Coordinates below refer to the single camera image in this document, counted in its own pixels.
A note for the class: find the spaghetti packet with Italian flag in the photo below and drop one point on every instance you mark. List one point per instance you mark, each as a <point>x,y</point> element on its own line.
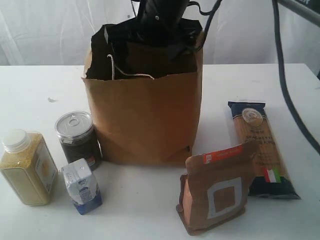
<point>272,179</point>

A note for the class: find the dark can with pull-tab lid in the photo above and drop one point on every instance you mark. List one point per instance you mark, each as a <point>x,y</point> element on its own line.
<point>78,139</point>

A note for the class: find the brown paper shopping bag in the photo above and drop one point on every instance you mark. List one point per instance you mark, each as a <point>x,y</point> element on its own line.
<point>145,107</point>

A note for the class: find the small white blue carton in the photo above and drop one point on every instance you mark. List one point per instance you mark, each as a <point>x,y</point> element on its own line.
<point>82,186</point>

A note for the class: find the brown kraft stand-up pouch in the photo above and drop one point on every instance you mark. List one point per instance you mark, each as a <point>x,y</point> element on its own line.
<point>215,187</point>

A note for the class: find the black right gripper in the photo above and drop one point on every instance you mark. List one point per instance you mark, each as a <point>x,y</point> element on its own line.
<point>159,23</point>

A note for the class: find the yellow grain bottle white cap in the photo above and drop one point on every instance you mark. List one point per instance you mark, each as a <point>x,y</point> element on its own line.
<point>28,166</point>

